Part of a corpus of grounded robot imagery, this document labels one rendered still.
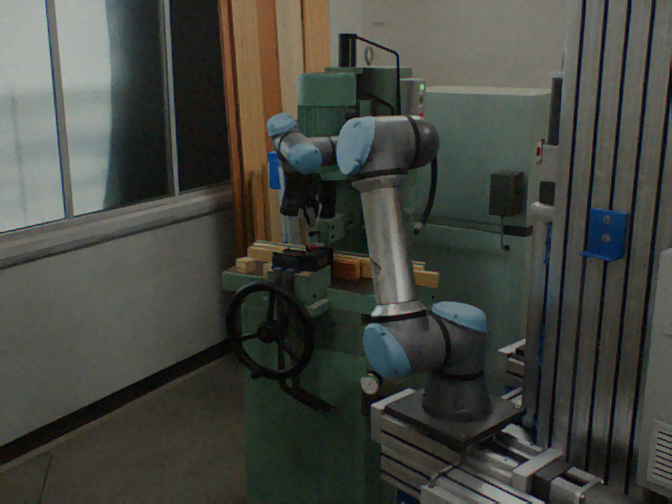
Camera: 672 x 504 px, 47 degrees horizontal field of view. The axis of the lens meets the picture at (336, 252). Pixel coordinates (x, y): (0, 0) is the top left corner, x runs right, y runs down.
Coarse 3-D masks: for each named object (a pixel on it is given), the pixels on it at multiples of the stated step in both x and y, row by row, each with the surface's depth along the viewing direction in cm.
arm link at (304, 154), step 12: (288, 132) 198; (288, 144) 195; (300, 144) 192; (312, 144) 194; (324, 144) 196; (288, 156) 194; (300, 156) 191; (312, 156) 192; (324, 156) 196; (300, 168) 192; (312, 168) 194
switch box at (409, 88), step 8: (400, 80) 247; (408, 80) 246; (416, 80) 246; (424, 80) 252; (400, 88) 247; (408, 88) 246; (416, 88) 246; (424, 88) 252; (408, 96) 247; (416, 96) 247; (424, 96) 253; (408, 104) 247; (416, 104) 248; (424, 104) 254; (408, 112) 248; (416, 112) 248; (424, 112) 255
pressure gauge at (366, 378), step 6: (366, 372) 221; (372, 372) 219; (360, 378) 220; (366, 378) 219; (372, 378) 218; (378, 378) 218; (360, 384) 220; (366, 384) 220; (372, 384) 219; (378, 384) 217; (366, 390) 220; (372, 390) 219; (378, 390) 218; (372, 396) 222
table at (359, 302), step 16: (224, 272) 243; (240, 272) 242; (256, 272) 242; (224, 288) 244; (240, 288) 241; (336, 288) 226; (352, 288) 226; (368, 288) 226; (416, 288) 228; (320, 304) 221; (336, 304) 226; (352, 304) 223; (368, 304) 221
